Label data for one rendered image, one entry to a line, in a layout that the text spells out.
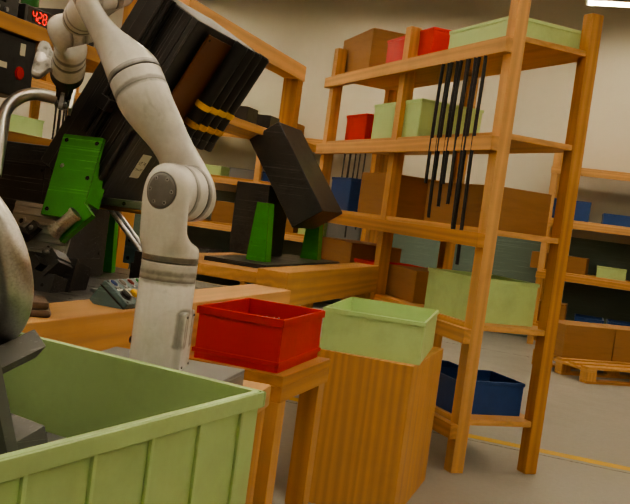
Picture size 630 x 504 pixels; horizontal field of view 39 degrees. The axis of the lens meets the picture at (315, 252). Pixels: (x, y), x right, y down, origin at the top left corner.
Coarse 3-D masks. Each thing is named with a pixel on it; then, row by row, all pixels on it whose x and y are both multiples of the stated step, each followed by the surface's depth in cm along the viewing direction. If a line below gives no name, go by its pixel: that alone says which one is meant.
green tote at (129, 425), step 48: (48, 384) 112; (96, 384) 108; (144, 384) 105; (192, 384) 102; (96, 432) 74; (144, 432) 79; (192, 432) 87; (240, 432) 95; (0, 480) 64; (48, 480) 69; (96, 480) 75; (144, 480) 81; (192, 480) 88; (240, 480) 97
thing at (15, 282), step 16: (0, 208) 75; (0, 224) 74; (16, 224) 76; (0, 240) 74; (16, 240) 75; (0, 256) 74; (16, 256) 75; (0, 272) 75; (16, 272) 75; (32, 272) 77; (0, 288) 76; (16, 288) 75; (32, 288) 77; (0, 304) 76; (16, 304) 76; (32, 304) 78; (0, 320) 77; (16, 320) 77; (0, 336) 79; (16, 336) 79
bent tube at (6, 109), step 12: (12, 96) 207; (24, 96) 208; (36, 96) 209; (48, 96) 210; (72, 96) 211; (0, 108) 205; (12, 108) 206; (0, 120) 204; (0, 132) 203; (0, 144) 202; (0, 156) 202; (0, 168) 201
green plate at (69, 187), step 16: (64, 144) 215; (80, 144) 214; (96, 144) 213; (64, 160) 214; (80, 160) 213; (96, 160) 212; (64, 176) 213; (80, 176) 212; (96, 176) 214; (48, 192) 213; (64, 192) 212; (80, 192) 211; (96, 192) 215; (48, 208) 212; (64, 208) 211; (96, 208) 216
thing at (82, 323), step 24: (216, 288) 260; (240, 288) 269; (264, 288) 279; (72, 312) 177; (96, 312) 181; (120, 312) 187; (48, 336) 164; (72, 336) 172; (96, 336) 180; (120, 336) 189; (192, 336) 222
